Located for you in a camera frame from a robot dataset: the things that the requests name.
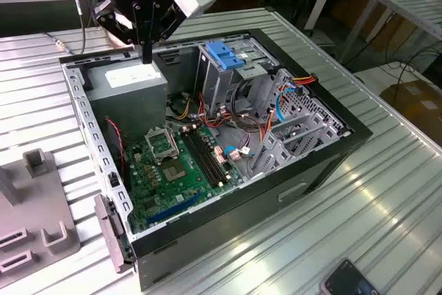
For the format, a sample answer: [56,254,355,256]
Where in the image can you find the thick black round cable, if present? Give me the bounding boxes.
[229,79,264,133]

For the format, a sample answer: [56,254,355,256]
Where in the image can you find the pale blue labelled wire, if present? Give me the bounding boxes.
[223,147,259,164]

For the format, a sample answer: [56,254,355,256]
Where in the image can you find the large cardboard box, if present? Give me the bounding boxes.
[379,79,442,130]
[358,4,415,50]

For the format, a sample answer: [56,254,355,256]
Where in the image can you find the red yellow power wire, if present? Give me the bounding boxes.
[257,73,318,158]

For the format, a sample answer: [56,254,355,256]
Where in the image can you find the blue plastic drive latch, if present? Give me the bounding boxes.
[205,41,244,70]

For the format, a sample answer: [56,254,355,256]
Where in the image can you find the grey power supply unit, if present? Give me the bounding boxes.
[84,58,169,144]

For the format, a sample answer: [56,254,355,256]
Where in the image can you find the black RAM slot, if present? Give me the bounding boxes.
[191,129,225,184]
[181,131,215,189]
[186,131,220,187]
[195,128,230,181]

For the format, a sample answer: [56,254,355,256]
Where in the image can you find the grey optical drive cage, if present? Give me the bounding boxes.
[195,37,280,113]

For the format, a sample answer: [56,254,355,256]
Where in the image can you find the metal socket cover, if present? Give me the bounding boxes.
[143,127,181,165]

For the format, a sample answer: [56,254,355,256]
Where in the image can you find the black case fan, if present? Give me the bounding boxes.
[103,117,132,194]

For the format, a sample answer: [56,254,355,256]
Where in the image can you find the black cable with metal connector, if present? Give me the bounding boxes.
[44,0,87,56]

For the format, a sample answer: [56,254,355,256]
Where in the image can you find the smartphone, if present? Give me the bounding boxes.
[319,258,381,295]

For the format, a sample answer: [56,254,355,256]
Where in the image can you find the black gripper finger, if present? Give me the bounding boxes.
[93,0,144,64]
[143,1,186,64]

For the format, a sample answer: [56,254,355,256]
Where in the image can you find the black PC case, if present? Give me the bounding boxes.
[58,27,374,292]

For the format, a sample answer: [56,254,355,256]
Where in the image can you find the CPU socket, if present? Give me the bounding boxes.
[161,159,190,184]

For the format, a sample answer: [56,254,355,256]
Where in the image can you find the green motherboard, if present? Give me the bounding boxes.
[122,125,242,234]

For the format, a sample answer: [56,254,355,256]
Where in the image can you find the metal slat side table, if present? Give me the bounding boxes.
[340,0,442,64]

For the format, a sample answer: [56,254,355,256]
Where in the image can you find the grey metal disk bay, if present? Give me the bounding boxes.
[247,68,349,180]

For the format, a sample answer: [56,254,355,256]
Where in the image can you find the cream board power connector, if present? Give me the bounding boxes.
[213,145,228,165]

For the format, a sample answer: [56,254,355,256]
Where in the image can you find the red orange wire bundle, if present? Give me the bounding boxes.
[198,91,242,130]

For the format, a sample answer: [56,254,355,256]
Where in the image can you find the blue expansion slot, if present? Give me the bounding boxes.
[147,191,204,226]

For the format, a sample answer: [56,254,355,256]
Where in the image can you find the red black fan wire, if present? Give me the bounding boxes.
[105,117,127,175]

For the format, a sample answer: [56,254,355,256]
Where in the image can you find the grey plastic case latch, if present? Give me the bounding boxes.
[93,193,134,274]

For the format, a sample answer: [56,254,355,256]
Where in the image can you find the grey parts rack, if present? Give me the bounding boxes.
[0,148,82,277]

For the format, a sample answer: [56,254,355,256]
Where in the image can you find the yellow black wire bundle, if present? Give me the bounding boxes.
[167,96,195,122]

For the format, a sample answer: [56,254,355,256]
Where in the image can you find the blue data wire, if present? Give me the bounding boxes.
[272,86,301,125]

